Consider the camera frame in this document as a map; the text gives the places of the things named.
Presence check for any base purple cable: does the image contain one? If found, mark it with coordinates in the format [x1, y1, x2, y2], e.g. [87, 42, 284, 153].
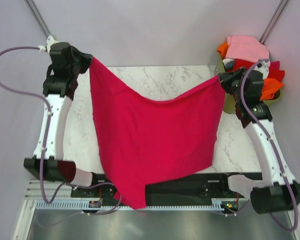
[221, 192, 250, 217]
[72, 181, 123, 217]

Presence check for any magenta t shirt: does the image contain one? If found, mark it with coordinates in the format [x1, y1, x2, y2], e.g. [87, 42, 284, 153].
[89, 59, 225, 210]

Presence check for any white grey cloth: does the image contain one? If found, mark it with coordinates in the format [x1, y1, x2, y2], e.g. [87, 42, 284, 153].
[222, 58, 235, 72]

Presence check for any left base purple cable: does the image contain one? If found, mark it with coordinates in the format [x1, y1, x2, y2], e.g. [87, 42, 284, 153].
[72, 181, 123, 217]

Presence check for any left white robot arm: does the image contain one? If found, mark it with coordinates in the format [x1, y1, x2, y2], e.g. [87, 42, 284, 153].
[23, 41, 100, 197]

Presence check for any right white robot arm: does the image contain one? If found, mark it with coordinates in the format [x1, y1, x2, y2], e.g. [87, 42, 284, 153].
[217, 67, 300, 214]

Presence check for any green laundry basket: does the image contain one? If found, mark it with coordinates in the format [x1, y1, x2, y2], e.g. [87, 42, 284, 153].
[214, 53, 283, 115]

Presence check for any white cable duct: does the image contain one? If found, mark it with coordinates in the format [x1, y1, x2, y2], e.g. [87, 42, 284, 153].
[35, 199, 230, 212]

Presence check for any crimson t shirt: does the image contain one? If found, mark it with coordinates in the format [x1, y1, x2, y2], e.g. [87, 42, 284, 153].
[268, 61, 285, 82]

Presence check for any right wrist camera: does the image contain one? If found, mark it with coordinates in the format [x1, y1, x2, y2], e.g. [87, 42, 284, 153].
[254, 60, 270, 80]

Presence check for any pink t shirt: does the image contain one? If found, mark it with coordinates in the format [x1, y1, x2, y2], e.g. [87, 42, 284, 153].
[225, 35, 270, 63]

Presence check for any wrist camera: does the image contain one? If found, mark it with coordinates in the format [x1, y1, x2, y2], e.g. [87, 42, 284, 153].
[254, 60, 270, 80]
[38, 35, 60, 53]

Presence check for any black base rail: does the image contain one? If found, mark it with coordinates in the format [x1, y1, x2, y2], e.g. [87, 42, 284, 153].
[69, 171, 263, 207]

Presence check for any dark orange t shirt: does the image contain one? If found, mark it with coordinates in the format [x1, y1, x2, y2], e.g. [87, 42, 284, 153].
[216, 41, 229, 59]

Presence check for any red t shirt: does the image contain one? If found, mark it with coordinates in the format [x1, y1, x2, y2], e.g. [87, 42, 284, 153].
[228, 59, 254, 72]

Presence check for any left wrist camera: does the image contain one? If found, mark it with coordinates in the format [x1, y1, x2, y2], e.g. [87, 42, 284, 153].
[38, 35, 60, 53]

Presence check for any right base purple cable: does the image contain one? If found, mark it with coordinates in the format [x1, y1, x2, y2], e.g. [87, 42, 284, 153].
[221, 192, 250, 217]

